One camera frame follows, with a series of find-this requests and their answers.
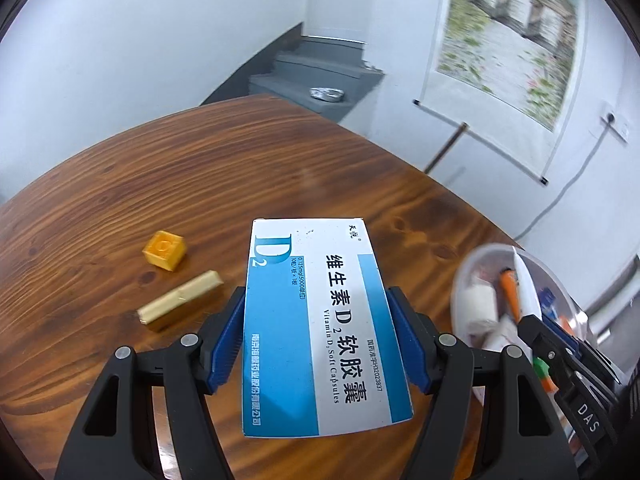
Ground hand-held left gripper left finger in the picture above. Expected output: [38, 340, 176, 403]
[54, 286, 247, 480]

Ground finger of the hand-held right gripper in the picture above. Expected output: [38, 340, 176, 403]
[517, 312, 624, 397]

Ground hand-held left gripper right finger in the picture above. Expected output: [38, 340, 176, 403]
[387, 286, 584, 480]

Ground orange toy carrot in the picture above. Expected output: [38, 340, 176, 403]
[499, 268, 524, 324]

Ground white roll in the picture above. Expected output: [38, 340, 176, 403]
[462, 282, 501, 341]

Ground blue white medicine box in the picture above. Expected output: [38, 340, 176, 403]
[241, 217, 415, 439]

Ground clear plastic bowl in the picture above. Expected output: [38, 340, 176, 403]
[449, 242, 627, 411]

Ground wooden desktop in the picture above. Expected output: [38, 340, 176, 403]
[0, 94, 532, 480]

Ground gold wrapped bar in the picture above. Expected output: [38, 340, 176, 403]
[135, 269, 224, 331]

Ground yellow toy block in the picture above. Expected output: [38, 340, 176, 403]
[142, 230, 188, 272]

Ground brown wooden stick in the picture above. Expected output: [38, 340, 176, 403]
[423, 122, 470, 175]

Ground grey stairs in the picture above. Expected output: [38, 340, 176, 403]
[200, 22, 386, 124]

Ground black power cable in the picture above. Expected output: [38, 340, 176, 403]
[514, 117, 615, 241]

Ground white wall socket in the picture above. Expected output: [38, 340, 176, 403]
[599, 101, 632, 145]

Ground wall scroll painting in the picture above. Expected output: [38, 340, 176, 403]
[412, 0, 586, 186]

